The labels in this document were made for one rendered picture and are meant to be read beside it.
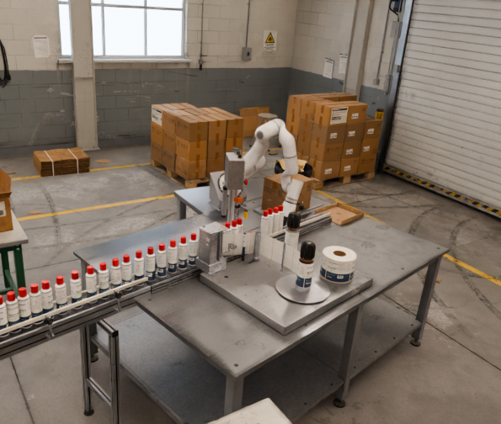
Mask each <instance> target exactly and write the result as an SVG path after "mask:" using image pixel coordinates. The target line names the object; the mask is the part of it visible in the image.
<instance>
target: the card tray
mask: <svg viewBox="0 0 501 424"><path fill-rule="evenodd" d="M329 212H332V214H331V215H329V216H331V217H332V222H333V223H335V224H337V225H345V224H347V223H349V222H351V221H353V220H357V219H359V218H361V217H363V215H364V212H362V211H360V210H357V209H354V208H351V207H349V206H347V205H345V204H341V203H339V202H337V203H334V204H330V205H328V206H325V207H322V208H320V209H316V210H315V215H317V214H320V213H323V214H327V213H329Z"/></svg>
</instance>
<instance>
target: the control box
mask: <svg viewBox="0 0 501 424"><path fill-rule="evenodd" d="M244 171H245V160H244V158H243V156H242V159H239V158H238V155H236V153H235V152H226V160H225V176H224V181H225V184H226V186H227V189H231V190H242V189H243V185H244Z"/></svg>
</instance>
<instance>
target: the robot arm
mask: <svg viewBox="0 0 501 424"><path fill-rule="evenodd" d="M274 135H279V141H280V144H281V145H282V150H283V156H284V161H285V171H284V172H283V173H282V175H281V178H280V181H281V187H282V189H283V190H284V191H285V192H287V195H286V197H285V201H284V203H283V204H282V205H283V206H284V208H283V211H284V212H285V213H284V220H283V226H285V224H286V221H287V218H288V214H289V213H290V212H293V211H294V212H295V211H296V203H297V200H298V199H299V196H300V193H301V189H302V186H303V183H304V182H302V181H300V180H297V179H292V180H291V181H290V175H296V174H297V173H298V161H297V154H296V142H295V139H294V137H293V136H292V134H290V133H289V132H288V131H287V130H286V128H285V122H284V121H283V120H282V119H273V120H271V121H270V122H268V123H266V124H264V125H261V126H260V127H258V128H257V130H256V132H255V137H256V141H255V143H254V145H253V147H252V148H251V149H250V151H249V152H248V153H247V154H246V155H245V156H244V157H243V158H244V160H245V171H244V180H245V179H248V178H250V177H251V176H252V175H254V174H255V173H256V172H257V171H258V170H260V169H261V168H262V167H263V166H264V164H265V158H264V153H265V152H266V151H267V150H268V148H269V139H270V138H271V137H273V136H274ZM224 176H225V175H223V176H222V177H221V179H220V187H221V189H222V188H223V186H224V185H226V184H225V181H224Z"/></svg>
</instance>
